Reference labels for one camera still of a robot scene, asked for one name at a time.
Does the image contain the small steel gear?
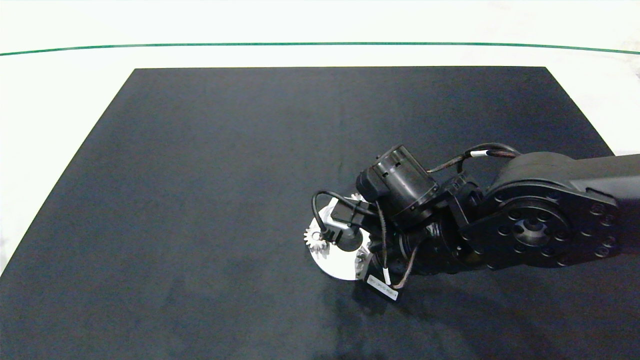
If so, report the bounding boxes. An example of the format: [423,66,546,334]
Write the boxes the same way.
[304,227,329,254]

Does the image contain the black box with white label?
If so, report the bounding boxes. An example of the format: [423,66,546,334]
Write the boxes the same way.
[364,272,403,304]

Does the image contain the round white plate with pins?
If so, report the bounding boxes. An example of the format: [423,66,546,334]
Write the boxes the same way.
[305,195,375,281]

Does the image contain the dark rectangular mat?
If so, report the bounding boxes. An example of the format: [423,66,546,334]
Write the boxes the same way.
[0,66,640,360]

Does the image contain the black cable with white tag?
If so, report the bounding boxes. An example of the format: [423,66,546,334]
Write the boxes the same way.
[374,201,420,290]
[426,143,522,174]

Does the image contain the boxy wrist camera shiny side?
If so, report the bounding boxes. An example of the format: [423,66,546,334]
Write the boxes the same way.
[327,198,367,245]

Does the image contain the black camera cable loop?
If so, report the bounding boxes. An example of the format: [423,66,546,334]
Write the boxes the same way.
[311,190,372,236]

